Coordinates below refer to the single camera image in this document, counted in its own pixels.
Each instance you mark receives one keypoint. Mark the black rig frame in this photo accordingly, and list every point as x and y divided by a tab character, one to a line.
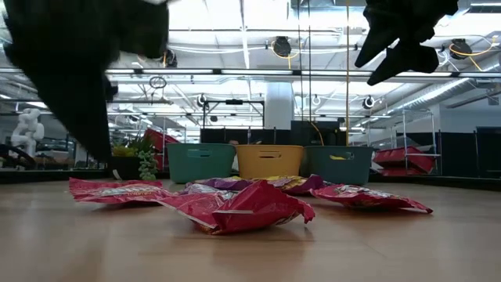
234	102

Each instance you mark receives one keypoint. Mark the white robot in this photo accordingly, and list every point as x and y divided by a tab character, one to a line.
27	133

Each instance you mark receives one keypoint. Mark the potted succulent plant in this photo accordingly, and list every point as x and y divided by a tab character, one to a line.
146	164

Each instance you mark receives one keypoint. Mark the black panel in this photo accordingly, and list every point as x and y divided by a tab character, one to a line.
235	137

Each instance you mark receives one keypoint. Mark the red storage bin shelf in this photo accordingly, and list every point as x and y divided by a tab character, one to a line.
395	154

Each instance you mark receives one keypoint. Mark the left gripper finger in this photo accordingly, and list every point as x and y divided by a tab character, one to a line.
78	109

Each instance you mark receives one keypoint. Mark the purple Skittles candy pack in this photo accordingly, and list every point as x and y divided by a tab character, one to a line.
203	190
227	183
311	187

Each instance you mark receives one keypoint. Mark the red Skittles candy pack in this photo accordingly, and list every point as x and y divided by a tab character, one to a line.
254	207
372	197
117	192

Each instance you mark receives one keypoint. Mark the dark teal plastic bin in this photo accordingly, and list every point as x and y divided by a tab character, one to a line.
336	172

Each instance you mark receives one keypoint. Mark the light teal plastic bin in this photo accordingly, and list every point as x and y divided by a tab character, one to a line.
199	168

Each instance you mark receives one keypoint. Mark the red storage bin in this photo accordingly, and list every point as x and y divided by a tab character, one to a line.
160	137

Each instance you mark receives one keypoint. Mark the yellow plastic bin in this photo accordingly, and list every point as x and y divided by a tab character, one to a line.
270	168

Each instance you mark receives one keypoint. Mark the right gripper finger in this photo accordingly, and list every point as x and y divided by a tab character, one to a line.
415	58
377	43

